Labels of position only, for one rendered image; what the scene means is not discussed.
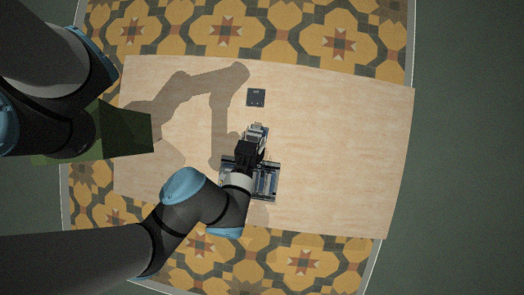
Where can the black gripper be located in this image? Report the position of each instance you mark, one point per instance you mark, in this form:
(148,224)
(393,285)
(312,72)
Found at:
(249,151)

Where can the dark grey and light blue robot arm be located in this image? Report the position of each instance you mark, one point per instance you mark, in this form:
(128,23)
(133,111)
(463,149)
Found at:
(55,73)

